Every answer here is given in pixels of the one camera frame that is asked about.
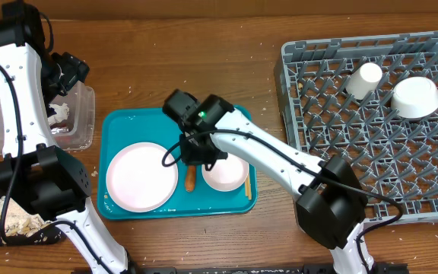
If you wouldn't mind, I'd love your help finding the white napkin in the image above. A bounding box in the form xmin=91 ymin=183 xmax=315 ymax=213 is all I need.
xmin=48 ymin=103 xmax=70 ymax=126

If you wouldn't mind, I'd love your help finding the small white round plate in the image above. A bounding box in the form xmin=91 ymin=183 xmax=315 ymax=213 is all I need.
xmin=202 ymin=154 xmax=249 ymax=192

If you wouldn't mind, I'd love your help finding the large white round plate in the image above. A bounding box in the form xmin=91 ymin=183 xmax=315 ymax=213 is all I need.
xmin=106 ymin=142 xmax=179 ymax=213

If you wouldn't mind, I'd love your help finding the food scraps rice pile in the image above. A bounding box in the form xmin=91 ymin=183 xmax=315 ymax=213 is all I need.
xmin=0 ymin=196 xmax=50 ymax=237

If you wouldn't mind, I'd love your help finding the white cup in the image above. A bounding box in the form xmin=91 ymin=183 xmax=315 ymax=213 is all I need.
xmin=345 ymin=62 xmax=382 ymax=100

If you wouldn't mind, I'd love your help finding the white bowl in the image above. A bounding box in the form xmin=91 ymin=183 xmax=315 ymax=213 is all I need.
xmin=391 ymin=77 xmax=438 ymax=119

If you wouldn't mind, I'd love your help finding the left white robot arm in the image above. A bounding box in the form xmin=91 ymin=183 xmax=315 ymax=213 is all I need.
xmin=0 ymin=1 xmax=138 ymax=273

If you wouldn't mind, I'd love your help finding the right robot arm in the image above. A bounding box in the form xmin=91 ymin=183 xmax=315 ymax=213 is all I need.
xmin=162 ymin=90 xmax=408 ymax=273

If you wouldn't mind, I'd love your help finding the clear plastic waste bin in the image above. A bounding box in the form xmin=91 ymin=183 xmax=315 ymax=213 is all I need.
xmin=0 ymin=82 xmax=95 ymax=155

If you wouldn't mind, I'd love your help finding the grey dishwasher rack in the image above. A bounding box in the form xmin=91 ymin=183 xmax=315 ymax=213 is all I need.
xmin=275 ymin=31 xmax=438 ymax=223

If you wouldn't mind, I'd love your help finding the orange carrot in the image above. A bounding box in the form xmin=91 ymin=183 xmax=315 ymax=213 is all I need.
xmin=185 ymin=165 xmax=197 ymax=193

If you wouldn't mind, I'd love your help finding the wooden chopstick right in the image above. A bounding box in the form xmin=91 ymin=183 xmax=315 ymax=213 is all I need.
xmin=248 ymin=174 xmax=252 ymax=200

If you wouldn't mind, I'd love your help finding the wooden chopstick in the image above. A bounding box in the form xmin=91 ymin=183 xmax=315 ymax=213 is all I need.
xmin=244 ymin=177 xmax=250 ymax=198
xmin=248 ymin=174 xmax=252 ymax=200

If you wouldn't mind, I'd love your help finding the wooden chopstick left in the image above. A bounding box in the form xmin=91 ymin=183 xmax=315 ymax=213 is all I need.
xmin=244 ymin=177 xmax=250 ymax=198

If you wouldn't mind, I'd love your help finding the teal plastic serving tray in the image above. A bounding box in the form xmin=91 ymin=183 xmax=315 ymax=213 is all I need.
xmin=97 ymin=108 xmax=258 ymax=220

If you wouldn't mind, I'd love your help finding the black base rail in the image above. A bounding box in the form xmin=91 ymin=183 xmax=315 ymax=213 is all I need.
xmin=139 ymin=263 xmax=410 ymax=274

